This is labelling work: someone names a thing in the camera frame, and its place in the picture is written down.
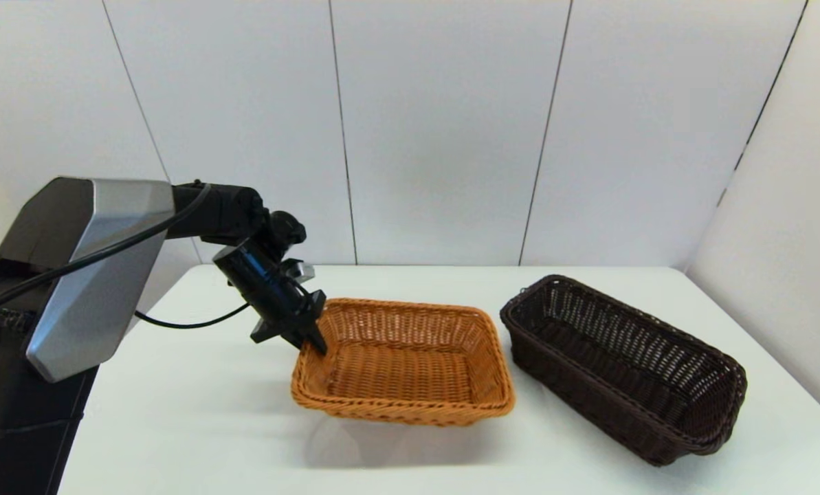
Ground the orange wicker basket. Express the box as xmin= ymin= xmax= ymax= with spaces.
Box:
xmin=291 ymin=298 xmax=517 ymax=427

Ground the dark brown wicker basket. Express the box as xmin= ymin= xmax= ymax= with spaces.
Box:
xmin=499 ymin=275 xmax=748 ymax=467

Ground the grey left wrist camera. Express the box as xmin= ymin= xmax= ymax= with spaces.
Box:
xmin=282 ymin=259 xmax=315 ymax=284

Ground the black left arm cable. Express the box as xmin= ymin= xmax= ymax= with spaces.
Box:
xmin=0 ymin=182 xmax=252 ymax=329

